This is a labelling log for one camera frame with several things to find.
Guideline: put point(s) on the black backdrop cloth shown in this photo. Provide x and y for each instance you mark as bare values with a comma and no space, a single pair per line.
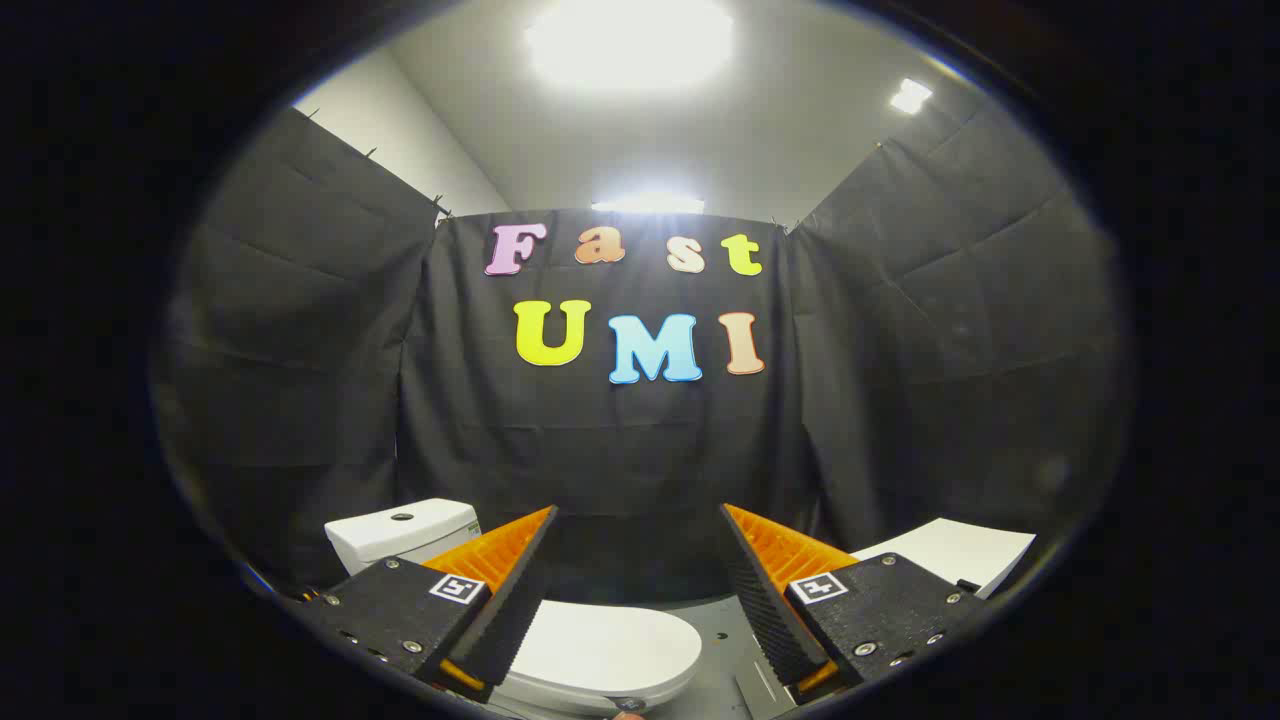
620,450

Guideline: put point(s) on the white ceramic toilet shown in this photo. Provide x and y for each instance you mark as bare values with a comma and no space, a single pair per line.
400,535

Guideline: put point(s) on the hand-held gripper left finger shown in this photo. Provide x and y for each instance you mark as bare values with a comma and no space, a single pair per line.
510,610

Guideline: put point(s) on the small square ceiling light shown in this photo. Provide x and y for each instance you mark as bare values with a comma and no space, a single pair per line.
910,96

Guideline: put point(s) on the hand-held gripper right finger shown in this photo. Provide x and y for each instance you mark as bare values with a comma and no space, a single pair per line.
765,610

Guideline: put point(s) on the large round ceiling light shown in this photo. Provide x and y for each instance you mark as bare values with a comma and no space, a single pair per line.
630,40

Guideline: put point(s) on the white toilet lid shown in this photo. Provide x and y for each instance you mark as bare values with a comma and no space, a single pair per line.
610,645

